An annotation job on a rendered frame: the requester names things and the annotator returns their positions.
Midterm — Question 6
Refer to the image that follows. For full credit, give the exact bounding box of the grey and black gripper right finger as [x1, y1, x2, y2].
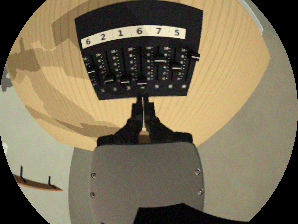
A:
[143, 94, 193, 143]

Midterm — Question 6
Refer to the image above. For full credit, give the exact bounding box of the black lighting desk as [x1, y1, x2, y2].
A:
[74, 0, 203, 100]

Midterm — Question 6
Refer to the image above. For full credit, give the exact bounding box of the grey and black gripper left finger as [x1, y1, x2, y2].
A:
[97, 94, 144, 146]

